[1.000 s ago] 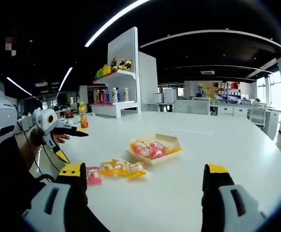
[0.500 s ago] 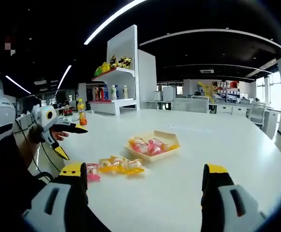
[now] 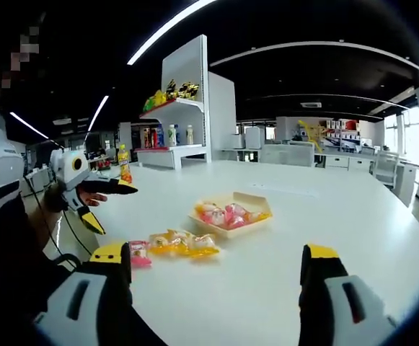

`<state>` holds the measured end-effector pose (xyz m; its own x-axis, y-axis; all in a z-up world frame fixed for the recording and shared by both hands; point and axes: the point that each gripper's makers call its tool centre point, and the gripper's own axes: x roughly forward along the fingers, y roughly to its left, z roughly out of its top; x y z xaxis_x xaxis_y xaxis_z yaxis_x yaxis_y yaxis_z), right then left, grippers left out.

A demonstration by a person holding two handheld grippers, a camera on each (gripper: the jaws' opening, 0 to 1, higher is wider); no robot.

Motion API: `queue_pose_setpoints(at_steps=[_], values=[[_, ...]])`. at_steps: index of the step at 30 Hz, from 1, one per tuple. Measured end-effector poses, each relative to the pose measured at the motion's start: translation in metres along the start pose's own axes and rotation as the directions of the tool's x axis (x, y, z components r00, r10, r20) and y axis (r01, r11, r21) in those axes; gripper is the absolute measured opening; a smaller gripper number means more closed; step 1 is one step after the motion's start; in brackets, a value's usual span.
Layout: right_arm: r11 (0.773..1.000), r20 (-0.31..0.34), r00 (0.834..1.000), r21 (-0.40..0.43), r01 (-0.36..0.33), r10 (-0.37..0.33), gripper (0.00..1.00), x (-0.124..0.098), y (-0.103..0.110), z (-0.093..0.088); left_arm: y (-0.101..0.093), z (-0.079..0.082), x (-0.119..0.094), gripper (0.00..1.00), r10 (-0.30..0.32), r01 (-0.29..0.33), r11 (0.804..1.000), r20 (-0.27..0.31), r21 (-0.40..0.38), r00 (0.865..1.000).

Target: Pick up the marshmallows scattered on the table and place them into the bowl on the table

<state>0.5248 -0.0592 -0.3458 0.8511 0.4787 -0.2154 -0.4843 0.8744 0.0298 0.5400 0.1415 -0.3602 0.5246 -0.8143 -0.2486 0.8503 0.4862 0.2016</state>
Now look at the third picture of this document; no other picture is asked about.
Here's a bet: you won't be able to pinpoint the pink marshmallow packet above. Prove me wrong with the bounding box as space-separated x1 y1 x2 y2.
128 240 153 268

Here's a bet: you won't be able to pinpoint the person's black shirt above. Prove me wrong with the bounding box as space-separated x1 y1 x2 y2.
0 201 84 346

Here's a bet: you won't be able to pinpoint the shelf of white boxes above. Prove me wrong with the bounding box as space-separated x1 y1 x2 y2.
320 120 361 148

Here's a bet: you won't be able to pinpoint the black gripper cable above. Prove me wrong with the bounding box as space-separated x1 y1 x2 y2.
23 176 91 257

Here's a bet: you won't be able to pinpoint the white table socket strip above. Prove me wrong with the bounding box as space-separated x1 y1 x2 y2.
250 182 320 198

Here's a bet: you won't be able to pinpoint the red drink cans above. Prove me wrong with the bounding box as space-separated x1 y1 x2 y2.
143 126 158 148

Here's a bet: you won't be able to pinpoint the white table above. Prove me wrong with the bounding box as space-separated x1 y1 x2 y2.
61 158 419 346

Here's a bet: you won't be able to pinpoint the white low cabinets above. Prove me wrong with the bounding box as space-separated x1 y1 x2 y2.
314 153 374 173

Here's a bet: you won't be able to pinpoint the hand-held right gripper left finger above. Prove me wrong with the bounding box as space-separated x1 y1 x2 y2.
32 241 134 346

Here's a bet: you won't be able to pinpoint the white chest device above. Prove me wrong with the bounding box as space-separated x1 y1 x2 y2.
0 106 25 219

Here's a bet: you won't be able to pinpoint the orange drink bottle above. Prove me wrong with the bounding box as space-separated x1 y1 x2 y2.
117 143 133 185

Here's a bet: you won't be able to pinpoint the white desk with red edge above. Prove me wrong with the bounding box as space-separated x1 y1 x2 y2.
398 158 419 208

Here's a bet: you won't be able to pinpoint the white desk dividers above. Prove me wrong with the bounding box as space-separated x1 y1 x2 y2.
259 142 315 167

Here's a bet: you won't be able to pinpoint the ceiling light strip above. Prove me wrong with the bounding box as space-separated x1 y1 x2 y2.
86 95 110 134
9 111 50 140
126 0 219 66

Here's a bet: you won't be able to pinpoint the person's left hand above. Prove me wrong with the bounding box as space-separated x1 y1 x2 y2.
45 183 108 213

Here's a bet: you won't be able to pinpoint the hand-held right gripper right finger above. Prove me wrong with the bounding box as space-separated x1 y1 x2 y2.
298 244 397 346

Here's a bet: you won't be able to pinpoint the pile of marshmallow packets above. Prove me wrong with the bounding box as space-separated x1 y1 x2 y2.
194 201 272 231

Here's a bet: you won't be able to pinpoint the curved white ceiling band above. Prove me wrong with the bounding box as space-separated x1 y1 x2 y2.
210 40 419 79

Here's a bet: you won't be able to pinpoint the white display shelf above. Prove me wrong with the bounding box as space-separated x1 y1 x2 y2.
133 34 212 170

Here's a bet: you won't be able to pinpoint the white office chair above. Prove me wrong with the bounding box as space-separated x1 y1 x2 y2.
373 151 401 190

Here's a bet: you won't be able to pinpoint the black curved object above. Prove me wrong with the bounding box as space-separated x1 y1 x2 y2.
50 253 82 270

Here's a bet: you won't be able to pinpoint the yellow crane model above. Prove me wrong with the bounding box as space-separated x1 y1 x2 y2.
297 120 325 154

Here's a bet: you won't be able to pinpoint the white box cabinets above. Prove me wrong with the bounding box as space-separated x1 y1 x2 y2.
230 125 263 149

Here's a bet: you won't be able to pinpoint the cream hexagonal bowl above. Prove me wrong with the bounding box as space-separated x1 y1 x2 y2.
188 191 273 240

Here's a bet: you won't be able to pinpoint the row of snack bags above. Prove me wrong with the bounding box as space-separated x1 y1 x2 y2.
143 79 200 112

